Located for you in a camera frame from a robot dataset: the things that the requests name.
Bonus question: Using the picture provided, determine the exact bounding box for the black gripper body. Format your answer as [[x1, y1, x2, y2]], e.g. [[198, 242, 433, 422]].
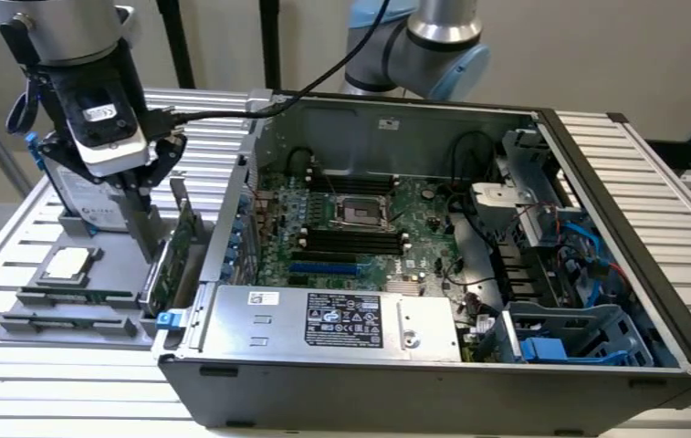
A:
[[35, 44, 157, 160]]

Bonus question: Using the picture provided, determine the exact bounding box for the black RAM slot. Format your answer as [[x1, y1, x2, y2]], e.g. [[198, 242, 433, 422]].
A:
[[300, 226, 410, 237], [309, 187, 396, 196], [309, 173, 396, 181], [297, 239, 413, 250], [297, 245, 414, 257], [298, 233, 412, 244], [309, 178, 396, 186]]

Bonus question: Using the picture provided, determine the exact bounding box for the blue expansion slot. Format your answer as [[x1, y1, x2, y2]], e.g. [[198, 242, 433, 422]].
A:
[[286, 261, 365, 279]]

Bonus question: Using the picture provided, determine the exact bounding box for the silver hard disk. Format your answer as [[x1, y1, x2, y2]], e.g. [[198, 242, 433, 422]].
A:
[[44, 132, 139, 230]]

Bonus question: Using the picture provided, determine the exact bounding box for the black stand pole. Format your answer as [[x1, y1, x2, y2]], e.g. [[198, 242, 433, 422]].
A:
[[158, 0, 198, 90], [258, 0, 284, 90]]

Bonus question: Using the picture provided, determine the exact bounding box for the green graphics card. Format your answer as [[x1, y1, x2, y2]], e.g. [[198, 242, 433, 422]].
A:
[[142, 171, 205, 321]]

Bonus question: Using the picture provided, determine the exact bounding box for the silver CPU chip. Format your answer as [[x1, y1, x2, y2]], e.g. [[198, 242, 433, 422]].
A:
[[38, 248, 102, 280]]

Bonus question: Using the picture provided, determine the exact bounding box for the grey parts rack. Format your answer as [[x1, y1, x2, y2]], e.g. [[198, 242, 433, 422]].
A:
[[0, 172, 215, 351]]

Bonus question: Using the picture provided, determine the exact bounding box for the green RAM stick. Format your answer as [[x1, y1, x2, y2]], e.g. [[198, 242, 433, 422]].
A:
[[19, 287, 139, 306]]

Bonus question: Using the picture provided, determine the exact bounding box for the metal CPU socket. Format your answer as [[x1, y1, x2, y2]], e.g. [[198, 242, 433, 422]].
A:
[[328, 193, 400, 232]]

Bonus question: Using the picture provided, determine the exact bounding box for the blue case latch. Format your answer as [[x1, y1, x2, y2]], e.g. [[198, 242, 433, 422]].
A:
[[158, 309, 187, 330]]

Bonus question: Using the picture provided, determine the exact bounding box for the silver power supply unit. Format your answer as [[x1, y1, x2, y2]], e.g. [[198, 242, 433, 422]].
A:
[[201, 284, 467, 365]]

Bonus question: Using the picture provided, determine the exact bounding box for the green motherboard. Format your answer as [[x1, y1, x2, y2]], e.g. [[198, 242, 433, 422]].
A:
[[251, 172, 491, 314]]

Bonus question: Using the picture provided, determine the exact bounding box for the silver chipset heat sink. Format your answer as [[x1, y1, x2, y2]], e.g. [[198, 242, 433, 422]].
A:
[[389, 279, 438, 298]]

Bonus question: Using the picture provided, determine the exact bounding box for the grey metal drive cage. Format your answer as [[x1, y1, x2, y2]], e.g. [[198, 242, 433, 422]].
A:
[[492, 129, 585, 248]]

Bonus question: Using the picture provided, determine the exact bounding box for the open black PC case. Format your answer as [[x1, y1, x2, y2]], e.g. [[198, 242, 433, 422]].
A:
[[154, 88, 691, 431]]

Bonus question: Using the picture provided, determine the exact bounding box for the blue disk bay clip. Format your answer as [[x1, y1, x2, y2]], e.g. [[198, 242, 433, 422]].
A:
[[517, 337, 571, 365]]

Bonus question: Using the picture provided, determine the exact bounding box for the grey disk bay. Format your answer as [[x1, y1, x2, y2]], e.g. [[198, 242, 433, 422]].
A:
[[499, 299, 658, 367]]

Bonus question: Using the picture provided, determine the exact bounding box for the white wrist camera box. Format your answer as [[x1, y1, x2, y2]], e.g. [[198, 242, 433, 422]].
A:
[[74, 119, 161, 178]]

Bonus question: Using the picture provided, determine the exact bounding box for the blue looped cable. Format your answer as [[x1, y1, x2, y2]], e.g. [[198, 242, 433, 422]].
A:
[[6, 75, 43, 136]]

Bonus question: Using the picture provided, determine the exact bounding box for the black internal power cable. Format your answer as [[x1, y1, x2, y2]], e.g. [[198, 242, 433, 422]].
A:
[[449, 130, 497, 184], [285, 145, 317, 180]]

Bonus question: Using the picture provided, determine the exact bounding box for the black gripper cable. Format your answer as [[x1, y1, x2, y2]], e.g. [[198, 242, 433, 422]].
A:
[[143, 0, 393, 139]]

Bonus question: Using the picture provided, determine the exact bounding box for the blue data wire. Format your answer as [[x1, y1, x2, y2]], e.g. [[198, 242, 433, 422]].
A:
[[555, 217, 613, 312]]

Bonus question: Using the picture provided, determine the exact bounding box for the red wire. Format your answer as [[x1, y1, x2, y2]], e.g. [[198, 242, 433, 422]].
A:
[[607, 266, 634, 294]]

